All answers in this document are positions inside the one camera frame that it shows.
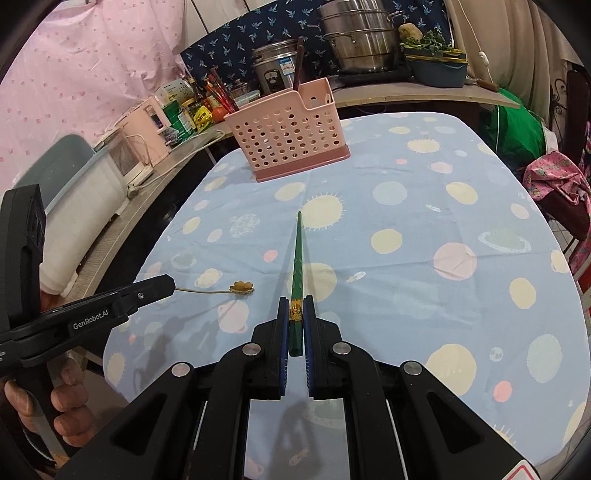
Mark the blue planet print tablecloth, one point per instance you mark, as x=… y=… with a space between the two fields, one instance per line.
x=415 y=207

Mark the clear plastic food container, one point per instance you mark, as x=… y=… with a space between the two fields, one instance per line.
x=249 y=97

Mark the steel rice cooker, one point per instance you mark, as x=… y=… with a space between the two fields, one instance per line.
x=272 y=69

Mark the red chopstick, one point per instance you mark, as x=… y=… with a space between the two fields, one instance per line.
x=228 y=94
x=221 y=90

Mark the clear plastic jug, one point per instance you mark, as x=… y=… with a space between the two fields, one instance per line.
x=168 y=90

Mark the blue planter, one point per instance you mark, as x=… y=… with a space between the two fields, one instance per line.
x=436 y=74

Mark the navy printed cloth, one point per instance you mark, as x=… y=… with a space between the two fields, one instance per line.
x=240 y=41

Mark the dark purple chopstick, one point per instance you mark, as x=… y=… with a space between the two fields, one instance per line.
x=298 y=64

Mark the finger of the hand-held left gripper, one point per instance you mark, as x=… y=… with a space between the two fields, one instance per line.
x=152 y=288

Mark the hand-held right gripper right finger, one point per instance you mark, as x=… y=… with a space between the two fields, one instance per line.
x=308 y=350

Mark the sauce bottle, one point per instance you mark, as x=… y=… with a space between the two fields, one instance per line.
x=194 y=94

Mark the dark metal chair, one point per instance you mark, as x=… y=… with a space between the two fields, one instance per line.
x=577 y=92

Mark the person's left hand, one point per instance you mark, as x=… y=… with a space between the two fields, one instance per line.
x=74 y=406

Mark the yellow packet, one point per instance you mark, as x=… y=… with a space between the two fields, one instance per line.
x=202 y=115

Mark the pink perforated utensil basket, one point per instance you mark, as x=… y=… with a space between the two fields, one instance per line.
x=304 y=166

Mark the green chopstick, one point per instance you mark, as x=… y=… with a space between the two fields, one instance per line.
x=298 y=258

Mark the green label pack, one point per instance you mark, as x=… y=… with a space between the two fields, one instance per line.
x=178 y=120

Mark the beige curtain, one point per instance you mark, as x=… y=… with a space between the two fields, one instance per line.
x=521 y=46

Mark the pink patterned cloth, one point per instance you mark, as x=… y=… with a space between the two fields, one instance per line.
x=554 y=170

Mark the steel steamer pot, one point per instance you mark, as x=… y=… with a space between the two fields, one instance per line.
x=360 y=41

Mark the green plants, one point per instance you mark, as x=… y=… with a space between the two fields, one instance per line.
x=431 y=44

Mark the gold flower spoon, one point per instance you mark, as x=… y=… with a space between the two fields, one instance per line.
x=243 y=288

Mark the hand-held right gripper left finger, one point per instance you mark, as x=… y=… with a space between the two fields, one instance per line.
x=282 y=350

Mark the white tub with blue lid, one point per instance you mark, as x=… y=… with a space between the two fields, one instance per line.
x=78 y=207

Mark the pink dotted cloth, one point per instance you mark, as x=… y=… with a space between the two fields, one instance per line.
x=69 y=69

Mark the brown potato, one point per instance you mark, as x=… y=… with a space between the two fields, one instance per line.
x=410 y=31

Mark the pale pink box appliance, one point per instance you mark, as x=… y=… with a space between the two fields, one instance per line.
x=124 y=157

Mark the green bag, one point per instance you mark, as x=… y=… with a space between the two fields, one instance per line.
x=512 y=124

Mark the red tomato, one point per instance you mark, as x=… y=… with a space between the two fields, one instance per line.
x=219 y=113

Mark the pink dispenser appliance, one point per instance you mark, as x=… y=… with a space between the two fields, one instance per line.
x=147 y=120

